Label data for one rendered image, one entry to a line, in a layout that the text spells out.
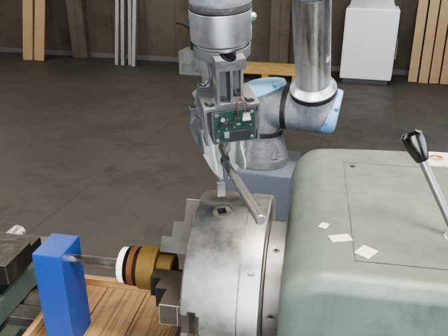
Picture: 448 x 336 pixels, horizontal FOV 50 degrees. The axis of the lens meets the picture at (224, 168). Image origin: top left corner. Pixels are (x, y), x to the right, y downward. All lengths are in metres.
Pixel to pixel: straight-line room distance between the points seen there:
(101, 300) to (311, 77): 0.72
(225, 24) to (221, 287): 0.40
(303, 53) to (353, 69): 6.09
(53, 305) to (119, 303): 0.20
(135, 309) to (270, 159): 0.51
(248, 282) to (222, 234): 0.09
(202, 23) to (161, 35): 8.10
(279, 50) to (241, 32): 7.38
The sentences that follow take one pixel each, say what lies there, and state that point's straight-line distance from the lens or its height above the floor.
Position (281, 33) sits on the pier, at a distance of 7.91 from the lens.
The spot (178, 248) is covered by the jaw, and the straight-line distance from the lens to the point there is 0.92.
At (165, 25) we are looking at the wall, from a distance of 8.62.
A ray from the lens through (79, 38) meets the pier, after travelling 9.27.
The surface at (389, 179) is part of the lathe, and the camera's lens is 0.92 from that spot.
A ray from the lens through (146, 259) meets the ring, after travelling 0.91.
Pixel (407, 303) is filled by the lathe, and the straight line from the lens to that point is 0.66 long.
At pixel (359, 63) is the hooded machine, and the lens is 7.19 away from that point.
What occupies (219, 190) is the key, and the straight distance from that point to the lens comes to 0.78.
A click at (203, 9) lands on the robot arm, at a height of 1.57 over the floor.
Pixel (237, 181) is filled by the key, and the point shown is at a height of 1.36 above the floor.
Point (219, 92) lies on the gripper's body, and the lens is 0.58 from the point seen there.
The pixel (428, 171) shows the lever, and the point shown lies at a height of 1.35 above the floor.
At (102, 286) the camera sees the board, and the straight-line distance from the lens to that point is 1.25.
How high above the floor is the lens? 1.62
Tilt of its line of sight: 23 degrees down
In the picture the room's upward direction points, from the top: straight up
